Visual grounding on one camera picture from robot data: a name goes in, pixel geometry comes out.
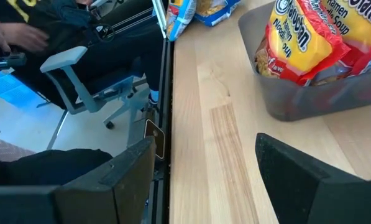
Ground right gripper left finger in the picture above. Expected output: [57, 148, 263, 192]
[52, 136, 157, 224]

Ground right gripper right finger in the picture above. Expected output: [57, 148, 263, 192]
[255, 133, 371, 224]

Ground grey plastic bin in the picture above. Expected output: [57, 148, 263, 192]
[237, 0, 371, 123]

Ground light blue Maruchan ramen pack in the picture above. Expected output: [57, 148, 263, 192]
[165, 0, 199, 42]

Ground grey office chair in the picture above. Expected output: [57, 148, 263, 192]
[39, 45, 153, 150]

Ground person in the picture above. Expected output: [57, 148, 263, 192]
[0, 0, 170, 110]

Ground grey handheld device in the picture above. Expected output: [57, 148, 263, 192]
[0, 51, 28, 72]

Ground person's hand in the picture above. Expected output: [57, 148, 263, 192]
[0, 14, 51, 54]

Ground brown frame plate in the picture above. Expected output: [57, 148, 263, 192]
[144, 118, 167, 161]

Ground black aluminium table frame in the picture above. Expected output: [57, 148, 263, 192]
[150, 37, 175, 224]

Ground silver frame bracket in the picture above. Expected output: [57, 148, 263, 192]
[150, 0, 168, 40]

